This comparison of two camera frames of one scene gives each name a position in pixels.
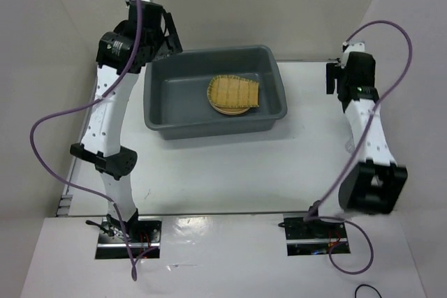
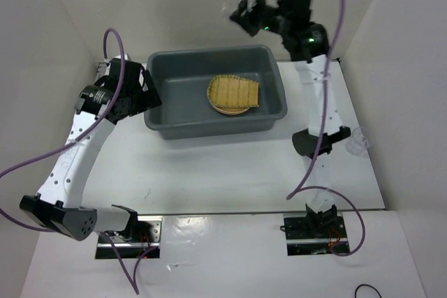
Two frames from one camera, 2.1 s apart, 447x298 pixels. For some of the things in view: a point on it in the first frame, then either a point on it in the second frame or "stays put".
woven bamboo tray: [230, 91] stays put
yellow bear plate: [229, 110] stays put
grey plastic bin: [175, 100] stays put
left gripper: [172, 38] -> [149, 98]
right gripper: [332, 72] -> [242, 17]
